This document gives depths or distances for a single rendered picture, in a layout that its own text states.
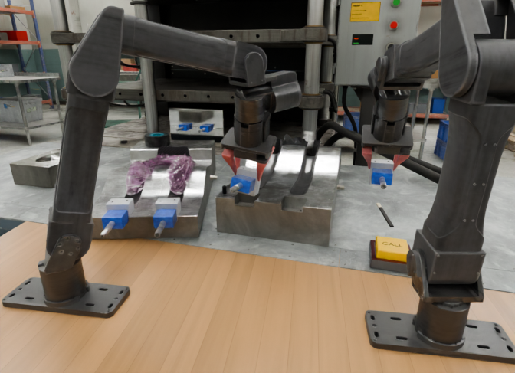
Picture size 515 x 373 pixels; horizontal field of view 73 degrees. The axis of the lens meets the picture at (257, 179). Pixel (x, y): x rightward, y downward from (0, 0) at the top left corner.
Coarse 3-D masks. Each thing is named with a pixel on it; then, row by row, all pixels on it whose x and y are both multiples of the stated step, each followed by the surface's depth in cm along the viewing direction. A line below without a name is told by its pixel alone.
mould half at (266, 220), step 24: (288, 168) 98; (336, 168) 96; (264, 192) 82; (288, 192) 82; (312, 192) 82; (336, 192) 103; (216, 216) 81; (240, 216) 79; (264, 216) 78; (288, 216) 76; (312, 216) 75; (288, 240) 78; (312, 240) 77
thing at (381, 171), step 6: (372, 162) 81; (378, 162) 80; (384, 162) 80; (390, 162) 80; (372, 168) 81; (378, 168) 81; (384, 168) 80; (390, 168) 80; (372, 174) 78; (378, 174) 77; (384, 174) 77; (390, 174) 76; (372, 180) 78; (378, 180) 78; (384, 180) 74; (390, 180) 77; (384, 186) 73
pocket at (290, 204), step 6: (288, 198) 80; (294, 198) 79; (300, 198) 79; (306, 198) 79; (282, 204) 79; (288, 204) 80; (294, 204) 80; (300, 204) 80; (282, 210) 76; (288, 210) 76; (294, 210) 79; (300, 210) 79
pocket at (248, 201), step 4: (236, 196) 81; (240, 196) 83; (244, 196) 83; (248, 196) 82; (252, 196) 82; (256, 196) 82; (236, 200) 81; (240, 200) 83; (244, 200) 83; (248, 200) 83; (252, 200) 82; (236, 204) 79; (240, 204) 79; (244, 204) 82; (248, 204) 82; (252, 204) 82
